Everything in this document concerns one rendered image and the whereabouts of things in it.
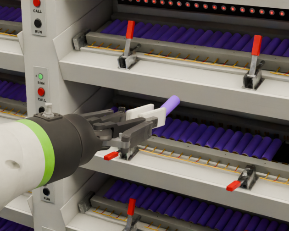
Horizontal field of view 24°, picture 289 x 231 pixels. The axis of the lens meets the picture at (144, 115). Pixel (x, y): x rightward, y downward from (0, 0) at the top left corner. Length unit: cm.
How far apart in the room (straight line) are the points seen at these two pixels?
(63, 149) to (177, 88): 43
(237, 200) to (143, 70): 30
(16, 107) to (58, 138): 75
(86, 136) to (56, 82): 51
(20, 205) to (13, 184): 83
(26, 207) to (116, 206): 24
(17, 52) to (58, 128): 62
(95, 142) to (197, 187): 41
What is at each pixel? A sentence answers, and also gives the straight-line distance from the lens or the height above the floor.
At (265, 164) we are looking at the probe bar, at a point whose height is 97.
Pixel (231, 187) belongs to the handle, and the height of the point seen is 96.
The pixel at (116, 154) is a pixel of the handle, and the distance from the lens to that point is 133.
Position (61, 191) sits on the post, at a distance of 150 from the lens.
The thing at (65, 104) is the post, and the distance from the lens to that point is 144.
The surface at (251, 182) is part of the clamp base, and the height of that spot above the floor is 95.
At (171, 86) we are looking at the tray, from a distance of 126.
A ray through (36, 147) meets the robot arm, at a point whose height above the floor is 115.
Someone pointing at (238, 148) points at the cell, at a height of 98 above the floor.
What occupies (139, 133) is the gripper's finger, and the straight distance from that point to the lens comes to 98.
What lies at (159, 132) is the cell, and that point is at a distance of 140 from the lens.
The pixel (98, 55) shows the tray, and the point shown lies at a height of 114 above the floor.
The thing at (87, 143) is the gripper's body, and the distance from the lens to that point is 91.
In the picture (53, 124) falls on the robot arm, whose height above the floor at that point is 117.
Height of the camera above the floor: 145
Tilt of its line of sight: 18 degrees down
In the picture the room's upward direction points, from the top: straight up
